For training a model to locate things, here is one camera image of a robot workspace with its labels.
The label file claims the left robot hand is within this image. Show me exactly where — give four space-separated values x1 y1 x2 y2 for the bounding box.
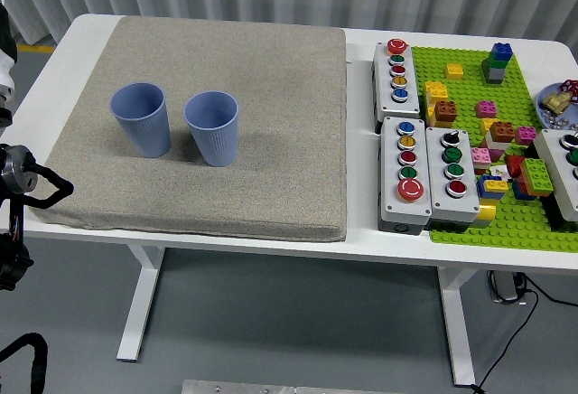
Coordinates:
0 0 18 93

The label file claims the blue ribbed cup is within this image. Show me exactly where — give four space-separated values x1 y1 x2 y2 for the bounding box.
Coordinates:
108 81 172 159
182 90 239 168

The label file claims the grey-brown mat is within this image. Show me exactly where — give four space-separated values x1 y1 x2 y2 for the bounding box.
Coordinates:
34 15 348 242

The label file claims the white table leg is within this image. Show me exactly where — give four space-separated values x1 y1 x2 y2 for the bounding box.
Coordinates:
116 242 166 362
436 266 478 387

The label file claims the five-button box, small stop button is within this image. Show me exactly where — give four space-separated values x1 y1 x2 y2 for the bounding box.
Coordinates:
371 39 422 135

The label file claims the five-button box, large stop button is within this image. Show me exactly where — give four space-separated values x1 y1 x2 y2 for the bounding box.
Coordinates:
378 116 433 235

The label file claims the brown toy brick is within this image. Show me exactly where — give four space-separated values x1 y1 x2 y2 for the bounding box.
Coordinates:
489 121 515 145
433 99 459 129

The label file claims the green brick baseplate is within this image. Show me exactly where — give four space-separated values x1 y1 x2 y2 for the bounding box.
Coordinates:
408 45 578 254

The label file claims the four-button box, black knob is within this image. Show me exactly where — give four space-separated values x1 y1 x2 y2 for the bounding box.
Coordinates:
424 126 481 232

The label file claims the grey toy brick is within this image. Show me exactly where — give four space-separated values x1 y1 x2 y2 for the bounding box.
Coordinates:
482 67 507 86

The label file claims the blue toy brick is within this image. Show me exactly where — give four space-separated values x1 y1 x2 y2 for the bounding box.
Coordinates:
490 42 515 63

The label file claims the white toy brick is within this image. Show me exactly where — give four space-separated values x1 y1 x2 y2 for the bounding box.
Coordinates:
483 134 514 152

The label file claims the blue and yellow brick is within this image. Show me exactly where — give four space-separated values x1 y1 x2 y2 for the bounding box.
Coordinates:
477 174 509 201

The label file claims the red toy brick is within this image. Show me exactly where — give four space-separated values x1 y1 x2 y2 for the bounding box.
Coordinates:
504 154 527 179

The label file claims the blue plate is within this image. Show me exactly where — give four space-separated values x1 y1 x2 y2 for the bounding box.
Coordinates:
536 82 578 129

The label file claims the light green toy brick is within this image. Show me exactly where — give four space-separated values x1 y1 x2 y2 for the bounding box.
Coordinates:
519 157 555 196

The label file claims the gold metal fitting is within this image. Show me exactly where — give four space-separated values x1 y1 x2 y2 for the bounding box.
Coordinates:
541 90 571 113

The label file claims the grey power adapter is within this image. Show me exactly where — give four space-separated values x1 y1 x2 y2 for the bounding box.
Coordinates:
487 270 527 305

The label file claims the white-topped button control box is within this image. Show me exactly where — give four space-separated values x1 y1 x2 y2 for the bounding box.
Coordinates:
534 127 578 224

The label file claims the black power cable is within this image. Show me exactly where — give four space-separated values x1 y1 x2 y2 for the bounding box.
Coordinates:
469 288 539 394
523 274 578 308

